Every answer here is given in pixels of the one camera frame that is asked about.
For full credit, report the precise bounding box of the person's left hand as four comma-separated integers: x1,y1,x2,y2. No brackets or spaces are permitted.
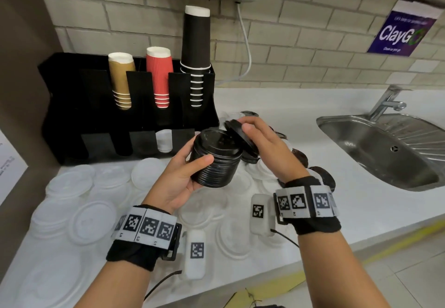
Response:
142,135,215,215

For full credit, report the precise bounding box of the stack of black lids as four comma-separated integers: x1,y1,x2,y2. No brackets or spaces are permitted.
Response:
189,127,244,189

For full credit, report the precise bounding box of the single black cup lid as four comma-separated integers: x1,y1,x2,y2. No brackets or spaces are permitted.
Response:
223,119,260,157

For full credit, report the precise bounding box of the black cup and lid organizer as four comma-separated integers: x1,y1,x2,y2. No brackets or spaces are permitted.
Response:
37,52,220,166

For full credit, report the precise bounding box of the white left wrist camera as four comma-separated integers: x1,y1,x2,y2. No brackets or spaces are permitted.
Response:
183,229,207,281

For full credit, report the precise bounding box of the person's right hand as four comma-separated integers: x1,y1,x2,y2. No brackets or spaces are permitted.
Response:
237,115,311,184

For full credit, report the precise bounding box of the stack of red paper cups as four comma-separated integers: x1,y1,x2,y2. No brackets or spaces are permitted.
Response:
146,46,174,109

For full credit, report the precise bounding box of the person's left forearm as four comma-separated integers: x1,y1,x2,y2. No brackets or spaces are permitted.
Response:
75,260,156,308

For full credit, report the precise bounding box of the stack of gold paper cups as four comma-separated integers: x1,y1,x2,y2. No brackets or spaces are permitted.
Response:
107,52,137,111

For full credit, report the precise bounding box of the steel sink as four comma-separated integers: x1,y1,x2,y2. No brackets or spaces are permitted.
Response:
315,113,445,192

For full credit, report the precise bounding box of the steel faucet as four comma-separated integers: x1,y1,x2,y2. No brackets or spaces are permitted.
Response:
366,84,413,123

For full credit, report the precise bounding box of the pile of white cup lids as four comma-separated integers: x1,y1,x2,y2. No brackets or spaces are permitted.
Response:
13,109,290,308

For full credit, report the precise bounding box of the black right camera cable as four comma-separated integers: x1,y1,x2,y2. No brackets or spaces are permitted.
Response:
270,228,301,249

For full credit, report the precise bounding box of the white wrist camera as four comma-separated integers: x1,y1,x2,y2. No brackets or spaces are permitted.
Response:
183,229,207,281
249,193,276,238

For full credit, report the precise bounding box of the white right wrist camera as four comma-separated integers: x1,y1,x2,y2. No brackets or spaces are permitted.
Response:
249,193,276,238

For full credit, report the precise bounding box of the black left camera cable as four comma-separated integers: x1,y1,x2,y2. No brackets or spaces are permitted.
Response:
143,270,184,302

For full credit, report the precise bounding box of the white power cable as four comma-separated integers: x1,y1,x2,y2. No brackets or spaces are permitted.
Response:
215,1,253,87

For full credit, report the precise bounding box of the purple wall sign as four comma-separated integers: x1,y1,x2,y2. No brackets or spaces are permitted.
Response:
366,0,444,58

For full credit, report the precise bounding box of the right marker wristband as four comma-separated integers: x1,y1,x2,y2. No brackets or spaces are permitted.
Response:
272,176,343,236

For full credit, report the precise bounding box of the black camera cable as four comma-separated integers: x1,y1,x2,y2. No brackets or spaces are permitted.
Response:
270,228,301,249
143,270,184,302

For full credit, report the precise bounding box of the stack of black paper cups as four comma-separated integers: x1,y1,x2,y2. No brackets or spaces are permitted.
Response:
179,5,212,108

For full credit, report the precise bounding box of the microwave safety poster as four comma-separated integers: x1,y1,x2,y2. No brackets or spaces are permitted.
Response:
0,128,30,206

